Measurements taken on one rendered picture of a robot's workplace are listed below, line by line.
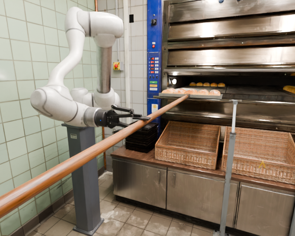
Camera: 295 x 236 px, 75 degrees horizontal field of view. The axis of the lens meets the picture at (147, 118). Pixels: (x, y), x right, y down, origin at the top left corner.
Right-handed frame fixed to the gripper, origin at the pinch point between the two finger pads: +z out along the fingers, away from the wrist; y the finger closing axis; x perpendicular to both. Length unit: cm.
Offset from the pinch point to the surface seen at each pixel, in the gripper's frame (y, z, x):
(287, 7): -73, 72, -140
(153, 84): -5, -45, -137
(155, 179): 80, -23, -85
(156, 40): -52, -43, -137
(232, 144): 32, 39, -78
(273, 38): -49, 65, -138
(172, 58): -34, -26, -140
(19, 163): 54, -122, -26
